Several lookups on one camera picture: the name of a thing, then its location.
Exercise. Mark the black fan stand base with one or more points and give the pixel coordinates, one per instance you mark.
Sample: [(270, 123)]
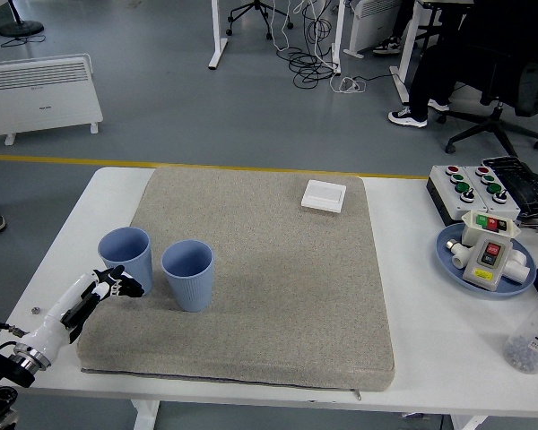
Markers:
[(21, 29)]

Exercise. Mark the black office chair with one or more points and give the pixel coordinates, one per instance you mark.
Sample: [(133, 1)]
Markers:
[(497, 123)]

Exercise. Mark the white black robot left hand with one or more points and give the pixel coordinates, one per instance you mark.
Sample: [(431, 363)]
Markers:
[(58, 318)]

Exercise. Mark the white desk leg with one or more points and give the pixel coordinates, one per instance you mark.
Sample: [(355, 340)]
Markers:
[(338, 36), (217, 45)]

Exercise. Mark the white pipe fitting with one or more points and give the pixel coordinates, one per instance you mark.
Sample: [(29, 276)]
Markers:
[(459, 257), (518, 269)]

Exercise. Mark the grey two-button power switch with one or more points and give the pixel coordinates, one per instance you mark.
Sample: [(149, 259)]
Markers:
[(484, 269)]

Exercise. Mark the white wall switch plate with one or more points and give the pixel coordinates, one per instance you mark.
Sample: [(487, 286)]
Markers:
[(323, 196)]

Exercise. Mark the blue plate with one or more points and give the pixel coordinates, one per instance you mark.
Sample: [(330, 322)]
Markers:
[(448, 264)]

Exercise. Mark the white table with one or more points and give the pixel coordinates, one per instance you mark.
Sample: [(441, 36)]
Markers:
[(430, 336)]

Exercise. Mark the white panel heater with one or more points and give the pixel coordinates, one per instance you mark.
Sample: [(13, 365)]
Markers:
[(40, 98), (372, 22)]

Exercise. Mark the white push-button control box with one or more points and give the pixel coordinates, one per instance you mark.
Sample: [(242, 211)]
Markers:
[(504, 203), (444, 186)]

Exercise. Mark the black chair base with castors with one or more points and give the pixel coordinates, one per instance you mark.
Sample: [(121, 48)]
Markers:
[(255, 5)]

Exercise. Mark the grey-brown cushion mat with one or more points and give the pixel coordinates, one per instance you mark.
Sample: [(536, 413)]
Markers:
[(251, 291)]

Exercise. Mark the white three-button switch box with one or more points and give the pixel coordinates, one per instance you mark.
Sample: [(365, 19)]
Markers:
[(471, 221)]

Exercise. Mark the person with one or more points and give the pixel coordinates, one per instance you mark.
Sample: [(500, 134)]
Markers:
[(387, 45), (430, 76)]

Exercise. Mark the black tool case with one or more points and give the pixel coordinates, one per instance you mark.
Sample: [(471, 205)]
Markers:
[(524, 179)]

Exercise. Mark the blue ribbed cup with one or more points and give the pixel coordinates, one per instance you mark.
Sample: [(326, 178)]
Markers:
[(190, 291), (130, 255)]

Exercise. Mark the clear bottle with red cap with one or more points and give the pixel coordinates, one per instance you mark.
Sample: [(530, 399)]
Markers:
[(526, 345)]

